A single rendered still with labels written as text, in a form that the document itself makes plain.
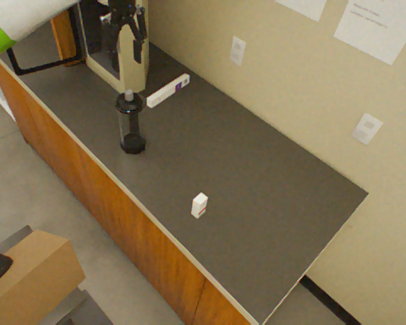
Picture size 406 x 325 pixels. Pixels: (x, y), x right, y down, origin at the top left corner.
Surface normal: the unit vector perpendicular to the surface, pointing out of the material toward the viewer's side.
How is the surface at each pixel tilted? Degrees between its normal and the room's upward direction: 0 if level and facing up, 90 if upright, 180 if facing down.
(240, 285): 0
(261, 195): 0
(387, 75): 90
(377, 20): 90
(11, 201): 0
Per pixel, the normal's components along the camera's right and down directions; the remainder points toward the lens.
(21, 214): 0.11, -0.64
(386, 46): -0.70, 0.49
